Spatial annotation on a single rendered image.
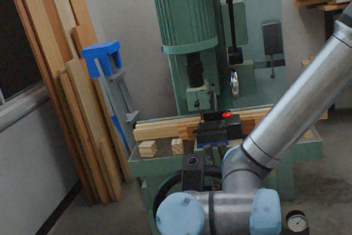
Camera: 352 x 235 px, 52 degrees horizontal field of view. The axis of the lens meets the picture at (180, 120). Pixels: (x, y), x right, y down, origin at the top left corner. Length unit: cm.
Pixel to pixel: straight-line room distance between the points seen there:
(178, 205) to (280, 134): 22
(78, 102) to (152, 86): 141
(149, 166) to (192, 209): 62
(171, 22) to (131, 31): 258
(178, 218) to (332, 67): 34
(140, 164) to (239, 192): 62
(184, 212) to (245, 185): 12
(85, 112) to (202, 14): 153
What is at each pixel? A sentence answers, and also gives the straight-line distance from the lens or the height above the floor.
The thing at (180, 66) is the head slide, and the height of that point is 112.
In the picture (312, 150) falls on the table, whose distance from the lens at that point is 116.
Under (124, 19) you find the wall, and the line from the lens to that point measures 368.
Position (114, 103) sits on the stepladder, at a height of 86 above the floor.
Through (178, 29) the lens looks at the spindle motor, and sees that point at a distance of 111.
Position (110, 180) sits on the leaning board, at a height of 16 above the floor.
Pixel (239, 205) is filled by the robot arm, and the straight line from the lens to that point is 58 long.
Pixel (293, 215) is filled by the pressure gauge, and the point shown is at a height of 69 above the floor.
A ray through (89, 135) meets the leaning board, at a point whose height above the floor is 53.
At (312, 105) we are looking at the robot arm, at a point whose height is 118.
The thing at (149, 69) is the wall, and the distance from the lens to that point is 371.
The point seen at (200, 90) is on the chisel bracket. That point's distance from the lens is 118.
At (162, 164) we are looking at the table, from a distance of 117.
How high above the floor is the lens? 141
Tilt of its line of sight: 21 degrees down
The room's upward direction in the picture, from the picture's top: 10 degrees counter-clockwise
